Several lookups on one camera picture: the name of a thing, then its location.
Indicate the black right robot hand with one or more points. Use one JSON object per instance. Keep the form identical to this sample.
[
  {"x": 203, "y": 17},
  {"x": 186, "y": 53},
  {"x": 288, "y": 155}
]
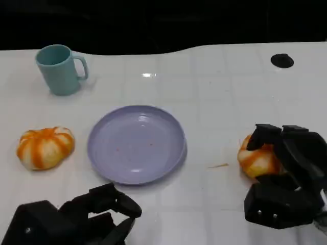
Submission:
[{"x": 299, "y": 163}]

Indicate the thin orange sliver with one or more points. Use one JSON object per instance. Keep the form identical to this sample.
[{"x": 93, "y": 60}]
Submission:
[{"x": 218, "y": 166}]

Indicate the pale green mug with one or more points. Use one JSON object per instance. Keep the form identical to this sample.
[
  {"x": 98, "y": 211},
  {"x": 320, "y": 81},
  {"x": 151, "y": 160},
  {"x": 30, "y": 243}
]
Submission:
[{"x": 61, "y": 76}]

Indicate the orange and white bread roll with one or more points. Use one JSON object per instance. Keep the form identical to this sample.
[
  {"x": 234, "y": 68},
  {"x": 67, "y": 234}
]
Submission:
[
  {"x": 260, "y": 160},
  {"x": 46, "y": 148}
]

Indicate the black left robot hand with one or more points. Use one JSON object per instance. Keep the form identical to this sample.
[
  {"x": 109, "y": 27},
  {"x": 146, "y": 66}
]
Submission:
[{"x": 51, "y": 224}]

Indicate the lilac plate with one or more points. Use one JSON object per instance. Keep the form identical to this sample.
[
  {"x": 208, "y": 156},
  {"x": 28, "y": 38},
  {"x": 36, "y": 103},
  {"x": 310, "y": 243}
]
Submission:
[{"x": 138, "y": 148}]

